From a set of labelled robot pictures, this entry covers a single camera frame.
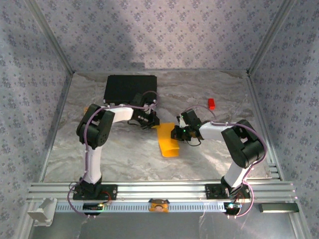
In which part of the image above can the aluminium corner post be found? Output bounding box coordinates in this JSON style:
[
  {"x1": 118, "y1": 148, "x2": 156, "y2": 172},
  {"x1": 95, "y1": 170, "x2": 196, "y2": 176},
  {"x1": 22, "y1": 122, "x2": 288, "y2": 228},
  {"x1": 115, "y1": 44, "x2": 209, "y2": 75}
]
[
  {"x1": 26, "y1": 0, "x2": 75, "y2": 75},
  {"x1": 246, "y1": 0, "x2": 297, "y2": 75}
]

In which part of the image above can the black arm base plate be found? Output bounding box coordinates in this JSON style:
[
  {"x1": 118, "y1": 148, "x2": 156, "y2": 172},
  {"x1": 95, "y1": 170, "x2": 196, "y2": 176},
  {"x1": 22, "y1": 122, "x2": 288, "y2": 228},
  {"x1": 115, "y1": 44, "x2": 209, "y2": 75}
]
[
  {"x1": 204, "y1": 183, "x2": 251, "y2": 200},
  {"x1": 72, "y1": 183, "x2": 118, "y2": 201}
]

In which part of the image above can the cartoon figure sticker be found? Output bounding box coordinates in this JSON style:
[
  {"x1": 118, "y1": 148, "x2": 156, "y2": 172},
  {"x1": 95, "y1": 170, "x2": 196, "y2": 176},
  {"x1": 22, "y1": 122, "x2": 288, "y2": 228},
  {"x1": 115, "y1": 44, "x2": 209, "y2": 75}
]
[{"x1": 149, "y1": 198, "x2": 170, "y2": 213}]

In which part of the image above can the black hard case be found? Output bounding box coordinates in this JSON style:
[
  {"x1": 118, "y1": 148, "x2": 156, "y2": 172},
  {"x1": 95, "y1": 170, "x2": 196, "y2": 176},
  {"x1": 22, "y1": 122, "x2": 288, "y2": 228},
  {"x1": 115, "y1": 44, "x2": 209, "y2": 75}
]
[{"x1": 103, "y1": 74, "x2": 158, "y2": 107}]

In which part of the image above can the orange cloth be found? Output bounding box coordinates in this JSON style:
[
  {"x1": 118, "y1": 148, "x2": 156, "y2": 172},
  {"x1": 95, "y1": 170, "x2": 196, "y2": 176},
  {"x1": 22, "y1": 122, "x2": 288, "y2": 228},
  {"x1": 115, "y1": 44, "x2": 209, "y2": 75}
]
[{"x1": 157, "y1": 122, "x2": 180, "y2": 158}]

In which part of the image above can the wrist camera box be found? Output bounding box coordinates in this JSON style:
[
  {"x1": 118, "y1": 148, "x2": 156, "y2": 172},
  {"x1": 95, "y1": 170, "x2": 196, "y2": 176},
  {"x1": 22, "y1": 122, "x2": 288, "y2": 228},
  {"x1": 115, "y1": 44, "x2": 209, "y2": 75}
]
[
  {"x1": 131, "y1": 93, "x2": 148, "y2": 108},
  {"x1": 176, "y1": 109, "x2": 201, "y2": 129}
]

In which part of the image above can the small lit circuit board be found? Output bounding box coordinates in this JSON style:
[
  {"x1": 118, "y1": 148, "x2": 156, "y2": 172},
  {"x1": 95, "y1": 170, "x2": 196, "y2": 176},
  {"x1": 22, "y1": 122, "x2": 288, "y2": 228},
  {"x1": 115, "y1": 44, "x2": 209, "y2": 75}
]
[
  {"x1": 223, "y1": 202, "x2": 242, "y2": 214},
  {"x1": 83, "y1": 203, "x2": 104, "y2": 215}
]

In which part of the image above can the slotted grey cable duct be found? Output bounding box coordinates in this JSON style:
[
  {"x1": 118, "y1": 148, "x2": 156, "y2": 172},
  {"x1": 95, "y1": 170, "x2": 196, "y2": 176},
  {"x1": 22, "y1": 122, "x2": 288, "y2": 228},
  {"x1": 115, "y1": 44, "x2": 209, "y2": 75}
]
[{"x1": 54, "y1": 201, "x2": 227, "y2": 213}]

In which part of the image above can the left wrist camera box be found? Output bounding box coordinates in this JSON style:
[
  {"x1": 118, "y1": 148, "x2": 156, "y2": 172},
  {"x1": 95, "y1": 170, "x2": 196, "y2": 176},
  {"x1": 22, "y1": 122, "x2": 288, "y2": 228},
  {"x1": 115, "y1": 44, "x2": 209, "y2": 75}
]
[{"x1": 131, "y1": 93, "x2": 148, "y2": 108}]

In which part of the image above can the wide aluminium mounting rail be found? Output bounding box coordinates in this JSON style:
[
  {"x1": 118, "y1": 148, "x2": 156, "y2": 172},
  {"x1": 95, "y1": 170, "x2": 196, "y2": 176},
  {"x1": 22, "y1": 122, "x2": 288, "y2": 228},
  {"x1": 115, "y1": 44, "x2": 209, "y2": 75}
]
[{"x1": 26, "y1": 181, "x2": 299, "y2": 201}]

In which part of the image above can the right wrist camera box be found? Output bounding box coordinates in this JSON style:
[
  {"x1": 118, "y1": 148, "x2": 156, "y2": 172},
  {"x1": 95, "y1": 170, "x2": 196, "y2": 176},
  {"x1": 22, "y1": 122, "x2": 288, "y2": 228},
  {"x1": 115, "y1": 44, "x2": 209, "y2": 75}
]
[{"x1": 176, "y1": 109, "x2": 201, "y2": 129}]

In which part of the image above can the aluminium side rail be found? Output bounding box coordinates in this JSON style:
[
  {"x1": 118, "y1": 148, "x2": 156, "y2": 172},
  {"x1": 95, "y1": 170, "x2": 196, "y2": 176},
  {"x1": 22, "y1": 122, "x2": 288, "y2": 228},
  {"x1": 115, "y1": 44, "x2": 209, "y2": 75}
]
[
  {"x1": 38, "y1": 72, "x2": 75, "y2": 183},
  {"x1": 245, "y1": 73, "x2": 284, "y2": 181}
]

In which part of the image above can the white plastic bracket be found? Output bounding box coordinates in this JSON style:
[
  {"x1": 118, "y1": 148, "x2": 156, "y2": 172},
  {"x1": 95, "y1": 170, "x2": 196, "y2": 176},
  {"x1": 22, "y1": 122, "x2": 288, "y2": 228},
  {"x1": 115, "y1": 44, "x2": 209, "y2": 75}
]
[{"x1": 26, "y1": 198, "x2": 57, "y2": 227}]

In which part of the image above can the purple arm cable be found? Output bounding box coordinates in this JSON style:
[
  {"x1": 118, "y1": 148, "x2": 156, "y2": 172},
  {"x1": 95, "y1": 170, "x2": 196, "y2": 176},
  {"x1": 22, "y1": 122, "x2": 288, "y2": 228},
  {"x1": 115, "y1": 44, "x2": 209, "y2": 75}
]
[
  {"x1": 183, "y1": 104, "x2": 269, "y2": 219},
  {"x1": 67, "y1": 90, "x2": 160, "y2": 220}
]

